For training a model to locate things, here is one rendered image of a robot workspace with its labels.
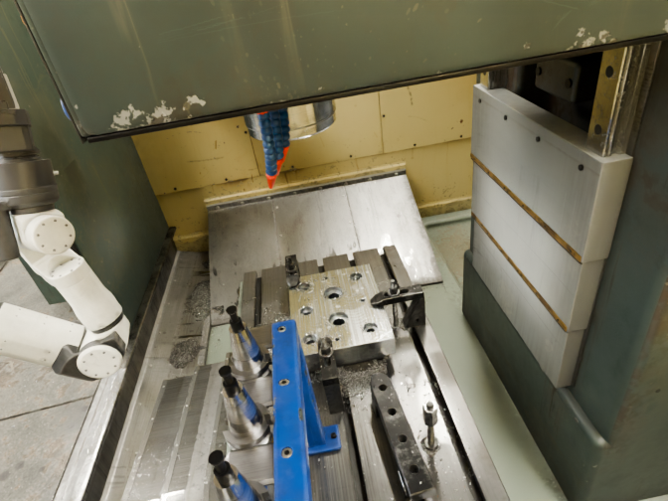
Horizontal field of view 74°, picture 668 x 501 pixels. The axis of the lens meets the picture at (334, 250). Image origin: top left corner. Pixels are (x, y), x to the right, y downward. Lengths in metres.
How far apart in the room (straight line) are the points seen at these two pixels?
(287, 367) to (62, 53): 0.46
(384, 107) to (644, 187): 1.30
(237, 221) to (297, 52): 1.53
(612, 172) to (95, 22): 0.66
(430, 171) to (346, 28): 1.64
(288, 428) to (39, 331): 0.55
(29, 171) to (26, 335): 0.30
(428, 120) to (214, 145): 0.89
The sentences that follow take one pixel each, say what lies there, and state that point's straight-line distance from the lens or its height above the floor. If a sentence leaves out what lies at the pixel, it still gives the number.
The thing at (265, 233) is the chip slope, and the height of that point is 0.78.
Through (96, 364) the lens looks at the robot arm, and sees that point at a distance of 0.97.
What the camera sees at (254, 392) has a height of 1.22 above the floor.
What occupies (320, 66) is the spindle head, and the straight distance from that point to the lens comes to 0.46.
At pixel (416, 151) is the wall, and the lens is 2.00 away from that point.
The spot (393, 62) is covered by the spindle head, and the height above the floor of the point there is 1.62.
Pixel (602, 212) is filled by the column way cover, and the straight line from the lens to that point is 0.79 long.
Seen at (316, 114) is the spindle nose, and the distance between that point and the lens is 0.74.
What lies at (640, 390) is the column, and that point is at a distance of 0.94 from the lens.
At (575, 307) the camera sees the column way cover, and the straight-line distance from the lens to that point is 0.90.
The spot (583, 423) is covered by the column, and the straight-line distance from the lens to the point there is 1.07.
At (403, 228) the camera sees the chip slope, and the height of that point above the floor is 0.74.
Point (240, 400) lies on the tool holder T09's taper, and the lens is 0.58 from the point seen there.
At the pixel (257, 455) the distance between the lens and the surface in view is 0.61.
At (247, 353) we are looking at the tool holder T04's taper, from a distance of 0.67.
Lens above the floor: 1.72
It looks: 34 degrees down
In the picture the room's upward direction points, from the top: 10 degrees counter-clockwise
